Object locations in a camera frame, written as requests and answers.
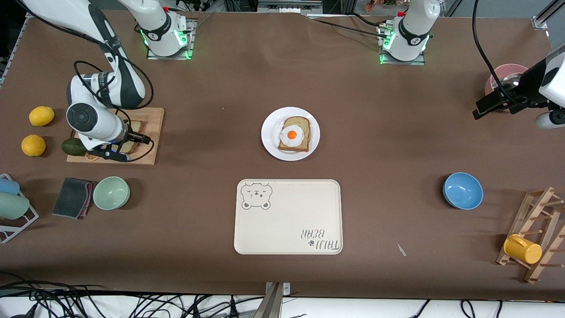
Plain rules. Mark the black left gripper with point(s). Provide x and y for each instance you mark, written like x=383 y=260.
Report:
x=526 y=86

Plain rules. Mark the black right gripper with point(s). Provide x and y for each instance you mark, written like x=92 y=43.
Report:
x=132 y=137

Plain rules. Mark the toy bread slice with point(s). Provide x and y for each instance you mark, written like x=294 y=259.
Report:
x=137 y=126
x=300 y=121

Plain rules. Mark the white round plate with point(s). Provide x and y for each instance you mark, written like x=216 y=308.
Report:
x=270 y=132

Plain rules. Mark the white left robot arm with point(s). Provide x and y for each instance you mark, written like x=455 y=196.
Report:
x=412 y=26

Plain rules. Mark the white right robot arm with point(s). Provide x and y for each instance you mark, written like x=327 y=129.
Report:
x=95 y=121

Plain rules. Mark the metal spoon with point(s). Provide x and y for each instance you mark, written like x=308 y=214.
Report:
x=510 y=80

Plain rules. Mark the wooden cutting board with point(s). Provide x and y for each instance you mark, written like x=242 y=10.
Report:
x=154 y=123

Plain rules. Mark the toy orange slice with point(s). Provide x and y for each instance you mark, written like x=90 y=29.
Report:
x=90 y=157

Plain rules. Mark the pink bowl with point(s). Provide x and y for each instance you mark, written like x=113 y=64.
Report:
x=512 y=68

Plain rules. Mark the green toy avocado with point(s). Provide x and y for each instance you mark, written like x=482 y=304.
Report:
x=71 y=147

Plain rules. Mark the light green bowl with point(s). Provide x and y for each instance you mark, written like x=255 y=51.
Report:
x=110 y=193

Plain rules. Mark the dark grey cloth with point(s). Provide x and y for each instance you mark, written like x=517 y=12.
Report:
x=70 y=198

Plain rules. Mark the yellow toy lemon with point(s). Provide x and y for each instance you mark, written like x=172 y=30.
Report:
x=41 y=116
x=33 y=145

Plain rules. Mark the blue bowl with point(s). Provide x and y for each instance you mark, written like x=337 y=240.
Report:
x=463 y=191

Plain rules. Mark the aluminium corner profile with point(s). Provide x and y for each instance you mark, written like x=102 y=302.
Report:
x=540 y=22

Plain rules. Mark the wooden cup rack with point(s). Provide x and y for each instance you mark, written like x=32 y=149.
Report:
x=531 y=215

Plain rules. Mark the blue cup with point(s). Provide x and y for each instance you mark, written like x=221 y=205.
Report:
x=8 y=186

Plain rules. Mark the green cup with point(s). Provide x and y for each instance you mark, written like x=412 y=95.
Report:
x=12 y=206

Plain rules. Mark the yellow mug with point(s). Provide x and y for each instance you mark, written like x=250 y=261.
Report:
x=525 y=251

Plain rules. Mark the colourful toy pile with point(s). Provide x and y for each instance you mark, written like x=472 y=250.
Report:
x=379 y=3

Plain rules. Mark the toy fried egg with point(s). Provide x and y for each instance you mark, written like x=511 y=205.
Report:
x=291 y=134

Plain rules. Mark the white tape scrap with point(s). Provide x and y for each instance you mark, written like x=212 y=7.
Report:
x=401 y=250

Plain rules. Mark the cream bear print tray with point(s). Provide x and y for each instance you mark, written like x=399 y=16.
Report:
x=287 y=221

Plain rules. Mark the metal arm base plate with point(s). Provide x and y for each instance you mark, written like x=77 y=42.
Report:
x=167 y=58
x=404 y=63

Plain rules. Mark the metal frame equipment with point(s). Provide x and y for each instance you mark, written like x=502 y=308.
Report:
x=287 y=5

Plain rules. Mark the aluminium profile with bracket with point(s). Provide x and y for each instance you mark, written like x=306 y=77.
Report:
x=271 y=304

